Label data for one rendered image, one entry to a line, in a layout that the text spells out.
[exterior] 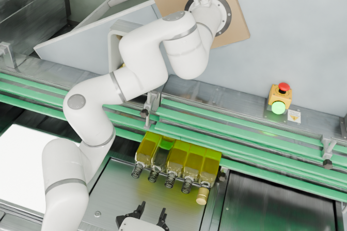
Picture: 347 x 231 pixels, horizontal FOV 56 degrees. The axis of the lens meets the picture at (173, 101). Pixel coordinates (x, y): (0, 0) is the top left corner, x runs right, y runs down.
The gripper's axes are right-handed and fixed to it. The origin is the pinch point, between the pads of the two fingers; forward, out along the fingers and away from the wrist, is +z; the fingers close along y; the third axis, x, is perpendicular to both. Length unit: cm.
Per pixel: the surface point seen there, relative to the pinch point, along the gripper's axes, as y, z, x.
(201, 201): 11.6, 22.4, -8.8
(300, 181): 44, 45, -4
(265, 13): 15, 45, 50
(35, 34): -98, 95, 9
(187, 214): 8.2, 28.4, -20.1
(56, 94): -54, 44, 2
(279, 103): 28, 45, 22
